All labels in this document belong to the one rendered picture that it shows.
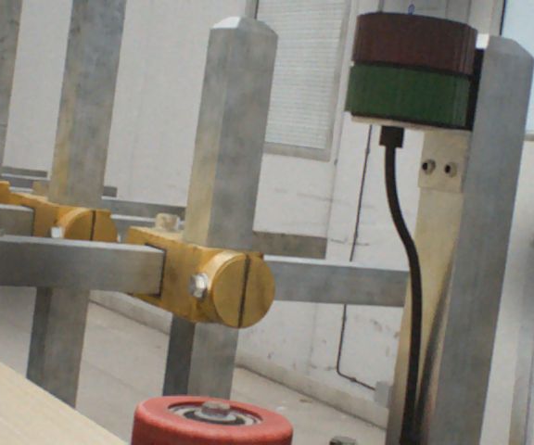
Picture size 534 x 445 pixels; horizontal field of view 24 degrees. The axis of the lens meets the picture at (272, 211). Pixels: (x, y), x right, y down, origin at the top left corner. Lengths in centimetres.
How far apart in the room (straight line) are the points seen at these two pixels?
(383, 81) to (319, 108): 498
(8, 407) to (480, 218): 25
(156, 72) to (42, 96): 165
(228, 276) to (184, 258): 4
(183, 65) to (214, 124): 582
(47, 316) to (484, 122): 54
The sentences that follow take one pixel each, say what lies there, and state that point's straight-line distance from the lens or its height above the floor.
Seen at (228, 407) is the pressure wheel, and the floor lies 91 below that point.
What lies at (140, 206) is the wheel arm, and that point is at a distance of 141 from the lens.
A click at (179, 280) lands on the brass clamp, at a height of 95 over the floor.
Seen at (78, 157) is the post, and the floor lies 101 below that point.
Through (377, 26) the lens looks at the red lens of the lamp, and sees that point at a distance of 60.
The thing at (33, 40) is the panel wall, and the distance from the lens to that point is 870.
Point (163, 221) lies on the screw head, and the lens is 91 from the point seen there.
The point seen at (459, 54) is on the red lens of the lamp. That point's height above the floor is 110.
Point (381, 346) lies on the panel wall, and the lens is 501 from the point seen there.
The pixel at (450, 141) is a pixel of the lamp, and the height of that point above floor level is 106.
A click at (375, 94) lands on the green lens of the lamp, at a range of 59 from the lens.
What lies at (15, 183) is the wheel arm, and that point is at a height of 95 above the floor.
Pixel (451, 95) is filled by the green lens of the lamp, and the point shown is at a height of 108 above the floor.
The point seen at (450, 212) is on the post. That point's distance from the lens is 63.
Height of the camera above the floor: 104
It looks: 3 degrees down
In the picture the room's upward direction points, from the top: 8 degrees clockwise
